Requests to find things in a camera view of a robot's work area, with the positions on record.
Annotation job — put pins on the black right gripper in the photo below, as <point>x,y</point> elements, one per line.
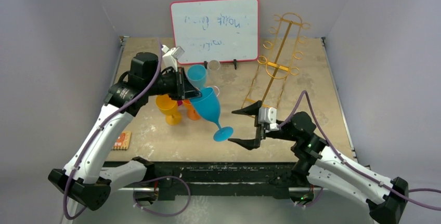
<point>259,126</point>

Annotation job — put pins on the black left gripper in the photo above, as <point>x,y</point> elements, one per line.
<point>184,89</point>

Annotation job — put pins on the light blue wine glass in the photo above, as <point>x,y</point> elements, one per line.
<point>197,75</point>

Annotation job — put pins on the yellow wine glass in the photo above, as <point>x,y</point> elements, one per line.
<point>169,108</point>

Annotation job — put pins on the orange wine glass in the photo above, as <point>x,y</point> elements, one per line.
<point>191,112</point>

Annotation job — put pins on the clear wine glass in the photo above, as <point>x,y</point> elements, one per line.
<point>216,89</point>
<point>213,71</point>

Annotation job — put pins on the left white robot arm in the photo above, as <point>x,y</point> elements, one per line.
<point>83,179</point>

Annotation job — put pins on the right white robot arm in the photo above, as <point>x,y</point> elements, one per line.
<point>321,164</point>

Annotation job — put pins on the red framed whiteboard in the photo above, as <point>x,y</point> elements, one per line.
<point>222,30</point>

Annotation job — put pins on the orange small circuit board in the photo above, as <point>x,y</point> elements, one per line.
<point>123,141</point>

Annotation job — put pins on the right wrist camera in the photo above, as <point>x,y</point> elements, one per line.
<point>268,118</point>

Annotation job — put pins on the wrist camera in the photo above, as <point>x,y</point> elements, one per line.
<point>268,118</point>
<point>171,56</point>

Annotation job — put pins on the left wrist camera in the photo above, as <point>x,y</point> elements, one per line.
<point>171,56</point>

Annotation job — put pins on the gold wire wine glass rack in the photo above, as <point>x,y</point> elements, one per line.
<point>277,61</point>

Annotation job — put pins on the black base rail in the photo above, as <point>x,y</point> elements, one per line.
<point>273,179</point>

